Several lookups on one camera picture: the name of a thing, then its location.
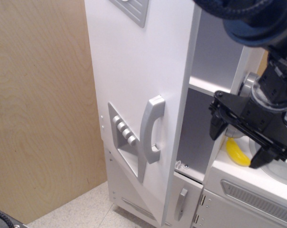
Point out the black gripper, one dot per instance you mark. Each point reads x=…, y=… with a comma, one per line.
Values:
x=265, y=128

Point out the white fridge door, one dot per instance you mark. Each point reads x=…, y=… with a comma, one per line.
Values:
x=144, y=73
x=124, y=195

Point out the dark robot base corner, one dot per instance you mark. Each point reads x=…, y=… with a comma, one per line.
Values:
x=7, y=221

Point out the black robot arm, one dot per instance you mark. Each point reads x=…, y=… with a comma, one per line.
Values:
x=259, y=24

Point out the white toy fridge cabinet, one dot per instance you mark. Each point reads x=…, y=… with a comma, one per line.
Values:
x=218, y=64

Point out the yellow toy banana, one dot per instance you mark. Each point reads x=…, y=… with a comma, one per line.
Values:
x=236, y=154

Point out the silver toy sink bowl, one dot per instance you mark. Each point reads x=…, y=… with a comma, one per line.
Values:
x=277, y=170

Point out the upper brass door hinge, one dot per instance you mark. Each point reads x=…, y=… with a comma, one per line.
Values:
x=202, y=200

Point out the brass door hinge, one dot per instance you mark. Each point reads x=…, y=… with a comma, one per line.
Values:
x=202, y=200
x=196, y=219

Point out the white toy oven door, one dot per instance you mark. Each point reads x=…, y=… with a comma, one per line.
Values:
x=218, y=212

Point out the lower brass door hinge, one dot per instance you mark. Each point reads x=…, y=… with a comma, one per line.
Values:
x=196, y=219

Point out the silver ice dispenser panel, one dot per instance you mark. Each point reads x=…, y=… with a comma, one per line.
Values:
x=127, y=144

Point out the grey toy wall phone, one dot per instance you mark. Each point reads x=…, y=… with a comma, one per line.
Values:
x=244, y=91

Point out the grey oven vent handle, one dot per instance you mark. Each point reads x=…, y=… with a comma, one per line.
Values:
x=254, y=200

